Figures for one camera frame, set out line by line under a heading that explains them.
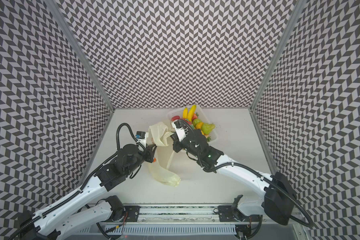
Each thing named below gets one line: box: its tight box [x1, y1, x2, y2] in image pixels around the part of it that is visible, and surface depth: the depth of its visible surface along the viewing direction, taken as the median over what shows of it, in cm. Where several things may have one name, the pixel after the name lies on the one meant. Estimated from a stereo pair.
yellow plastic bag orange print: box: [147, 122, 181, 187], surface depth 68 cm
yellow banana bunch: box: [182, 104, 197, 122], surface depth 105 cm
